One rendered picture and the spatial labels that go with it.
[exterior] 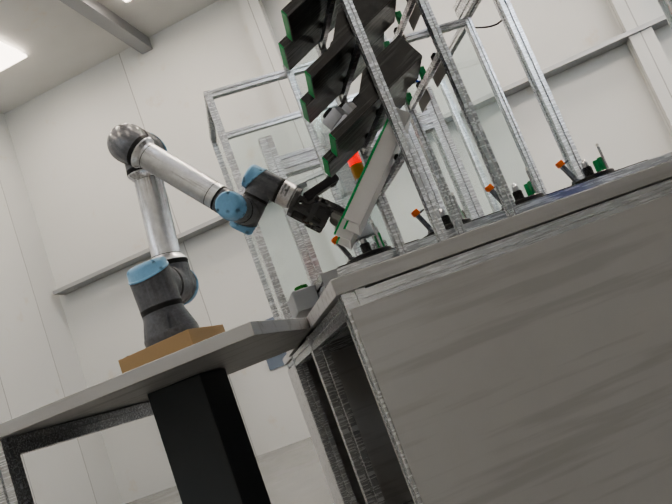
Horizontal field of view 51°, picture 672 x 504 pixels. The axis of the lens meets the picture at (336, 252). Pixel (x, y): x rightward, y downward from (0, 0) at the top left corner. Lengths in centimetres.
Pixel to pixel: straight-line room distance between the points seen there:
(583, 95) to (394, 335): 927
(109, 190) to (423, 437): 1101
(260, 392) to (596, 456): 957
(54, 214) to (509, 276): 1156
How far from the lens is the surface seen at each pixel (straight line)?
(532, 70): 310
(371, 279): 123
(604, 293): 137
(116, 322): 1180
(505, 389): 127
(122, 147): 203
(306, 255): 307
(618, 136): 1028
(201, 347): 142
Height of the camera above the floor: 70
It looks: 9 degrees up
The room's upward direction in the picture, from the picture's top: 21 degrees counter-clockwise
